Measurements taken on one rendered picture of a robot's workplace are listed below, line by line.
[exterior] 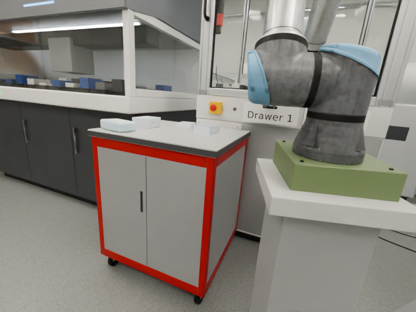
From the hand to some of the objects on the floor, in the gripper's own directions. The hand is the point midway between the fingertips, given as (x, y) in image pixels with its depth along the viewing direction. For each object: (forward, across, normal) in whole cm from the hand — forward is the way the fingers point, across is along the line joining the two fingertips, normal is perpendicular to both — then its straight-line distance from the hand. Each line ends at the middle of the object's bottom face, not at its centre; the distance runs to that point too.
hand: (270, 105), depth 109 cm
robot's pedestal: (+41, +21, -101) cm, 111 cm away
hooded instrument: (+102, -172, -14) cm, 201 cm away
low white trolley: (+64, -41, -68) cm, 102 cm away
